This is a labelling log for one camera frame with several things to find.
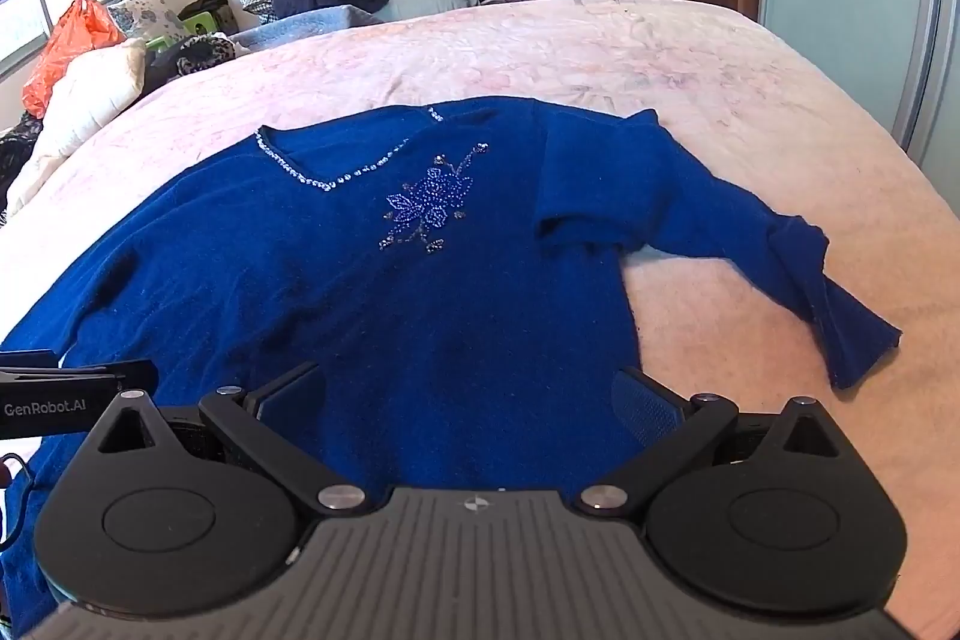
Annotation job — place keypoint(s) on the blue beaded sweater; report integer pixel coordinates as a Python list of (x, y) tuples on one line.
[(375, 310)]

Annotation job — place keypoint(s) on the light blue towel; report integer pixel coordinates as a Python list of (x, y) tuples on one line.
[(315, 24)]

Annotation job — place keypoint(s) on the orange plastic bag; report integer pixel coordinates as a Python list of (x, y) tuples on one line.
[(67, 48)]

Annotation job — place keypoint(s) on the dark patterned cloth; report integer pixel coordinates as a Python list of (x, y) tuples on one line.
[(191, 59)]

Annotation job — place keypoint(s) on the white quilt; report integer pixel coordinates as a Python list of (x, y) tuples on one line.
[(82, 100)]

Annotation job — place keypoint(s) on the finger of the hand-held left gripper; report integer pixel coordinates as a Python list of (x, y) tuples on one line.
[(90, 377), (26, 359)]

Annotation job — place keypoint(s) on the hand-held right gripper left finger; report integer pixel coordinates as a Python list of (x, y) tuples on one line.
[(291, 401)]

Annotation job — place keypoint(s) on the dark bag with green item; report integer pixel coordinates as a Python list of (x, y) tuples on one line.
[(204, 19)]

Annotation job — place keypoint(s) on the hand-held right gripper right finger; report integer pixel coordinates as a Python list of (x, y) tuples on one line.
[(643, 411)]

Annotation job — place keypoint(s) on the floral pillow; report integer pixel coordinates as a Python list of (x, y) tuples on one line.
[(142, 14)]

